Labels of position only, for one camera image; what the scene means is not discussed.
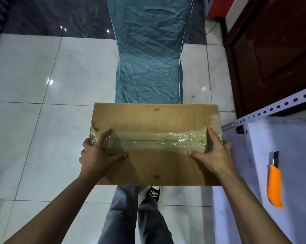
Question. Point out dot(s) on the orange utility knife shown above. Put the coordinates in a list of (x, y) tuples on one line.
[(275, 185)]

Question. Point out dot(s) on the white metal shelving rack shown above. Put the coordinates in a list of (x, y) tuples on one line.
[(290, 144)]

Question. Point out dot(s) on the person's right hand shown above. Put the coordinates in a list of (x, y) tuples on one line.
[(219, 157)]

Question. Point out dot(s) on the person's left forearm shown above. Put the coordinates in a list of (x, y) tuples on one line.
[(56, 213)]

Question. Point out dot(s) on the dark wooden door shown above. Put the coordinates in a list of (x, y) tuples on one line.
[(275, 53)]

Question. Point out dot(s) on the person's right forearm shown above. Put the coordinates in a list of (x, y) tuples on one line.
[(254, 213)]

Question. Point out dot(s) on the person's grey trouser legs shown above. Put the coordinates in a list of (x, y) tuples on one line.
[(120, 221)]

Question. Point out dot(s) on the person's left hand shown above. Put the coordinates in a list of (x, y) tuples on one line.
[(97, 157)]

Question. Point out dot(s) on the black and white sneaker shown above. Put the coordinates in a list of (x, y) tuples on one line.
[(152, 193)]

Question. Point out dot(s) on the teal fabric chair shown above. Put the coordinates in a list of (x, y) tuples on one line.
[(150, 48)]

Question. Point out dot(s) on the large brown cardboard box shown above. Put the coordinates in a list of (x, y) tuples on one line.
[(155, 119)]

